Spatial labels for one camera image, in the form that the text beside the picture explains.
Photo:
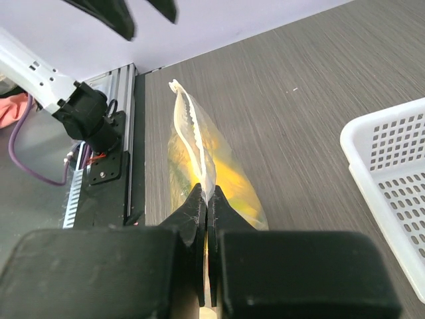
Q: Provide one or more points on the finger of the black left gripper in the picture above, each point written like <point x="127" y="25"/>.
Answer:
<point x="113" y="13"/>
<point x="167" y="8"/>

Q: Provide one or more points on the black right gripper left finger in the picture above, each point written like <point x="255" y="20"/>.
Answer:
<point x="129" y="272"/>

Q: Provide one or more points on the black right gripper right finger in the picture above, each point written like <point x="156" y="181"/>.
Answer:
<point x="293" y="274"/>

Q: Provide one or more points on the yellow fake banana bunch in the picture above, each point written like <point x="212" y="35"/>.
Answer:
<point x="233" y="181"/>

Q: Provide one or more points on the clear dotted zip top bag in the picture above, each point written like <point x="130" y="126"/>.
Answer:
<point x="198" y="153"/>

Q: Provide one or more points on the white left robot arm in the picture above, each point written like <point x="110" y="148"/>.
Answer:
<point x="81" y="109"/>

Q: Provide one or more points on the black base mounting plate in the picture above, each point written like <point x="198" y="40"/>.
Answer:
<point x="116" y="193"/>

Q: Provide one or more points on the white perforated plastic basket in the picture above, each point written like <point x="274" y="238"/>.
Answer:
<point x="385" y="152"/>

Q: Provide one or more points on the perforated aluminium cable rail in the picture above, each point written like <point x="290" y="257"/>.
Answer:
<point x="73" y="199"/>

